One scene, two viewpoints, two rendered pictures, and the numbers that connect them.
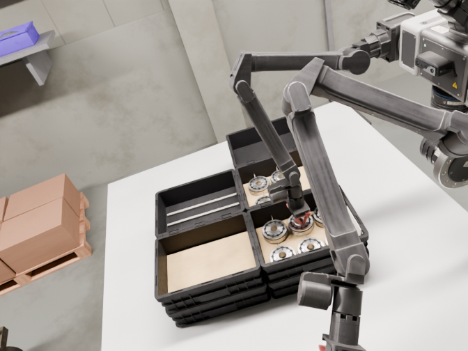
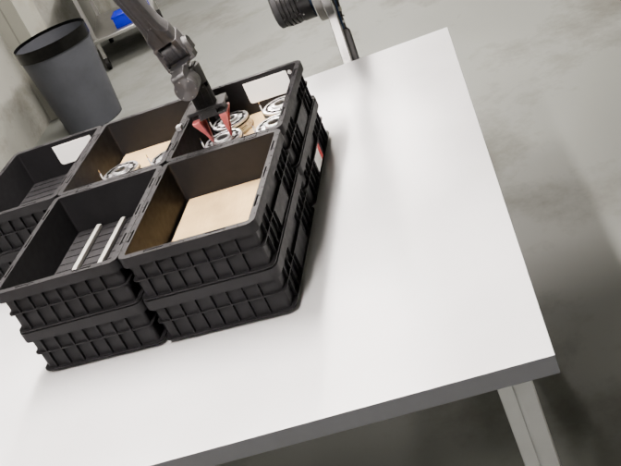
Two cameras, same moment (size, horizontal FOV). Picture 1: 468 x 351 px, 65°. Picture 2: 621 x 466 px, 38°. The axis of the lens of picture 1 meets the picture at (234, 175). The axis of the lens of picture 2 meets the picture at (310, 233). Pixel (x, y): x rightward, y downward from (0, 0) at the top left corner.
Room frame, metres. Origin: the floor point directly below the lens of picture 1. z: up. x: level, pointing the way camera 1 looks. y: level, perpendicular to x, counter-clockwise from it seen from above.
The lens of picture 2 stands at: (0.31, 1.83, 1.68)
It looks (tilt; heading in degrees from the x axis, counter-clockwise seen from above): 29 degrees down; 286
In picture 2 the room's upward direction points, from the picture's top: 24 degrees counter-clockwise
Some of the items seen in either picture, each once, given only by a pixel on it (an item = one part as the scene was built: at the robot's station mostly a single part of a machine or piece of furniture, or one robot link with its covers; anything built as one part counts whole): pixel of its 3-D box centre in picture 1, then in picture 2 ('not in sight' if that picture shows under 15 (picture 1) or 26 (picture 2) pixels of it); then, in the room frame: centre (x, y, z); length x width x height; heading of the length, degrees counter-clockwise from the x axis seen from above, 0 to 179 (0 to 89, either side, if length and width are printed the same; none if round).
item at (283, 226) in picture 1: (274, 229); not in sight; (1.00, -0.09, 0.86); 0.10 x 0.10 x 0.01
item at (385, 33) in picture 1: (376, 44); not in sight; (1.10, -0.58, 1.45); 0.09 x 0.08 x 0.12; 2
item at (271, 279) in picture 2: (215, 276); (236, 252); (0.95, 0.21, 0.76); 0.40 x 0.30 x 0.12; 87
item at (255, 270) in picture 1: (204, 253); (206, 194); (0.95, 0.21, 0.92); 0.40 x 0.30 x 0.02; 87
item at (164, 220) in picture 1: (200, 209); (95, 248); (1.25, 0.19, 0.87); 0.40 x 0.30 x 0.11; 87
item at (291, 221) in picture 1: (300, 221); (223, 140); (1.00, -0.20, 0.86); 0.10 x 0.10 x 0.01
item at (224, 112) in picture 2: (300, 214); (219, 120); (0.99, -0.20, 0.91); 0.07 x 0.07 x 0.09; 3
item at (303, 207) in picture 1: (297, 200); (202, 97); (1.00, -0.20, 0.98); 0.10 x 0.07 x 0.07; 3
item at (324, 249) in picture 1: (303, 223); (237, 112); (0.93, -0.19, 0.92); 0.40 x 0.30 x 0.02; 87
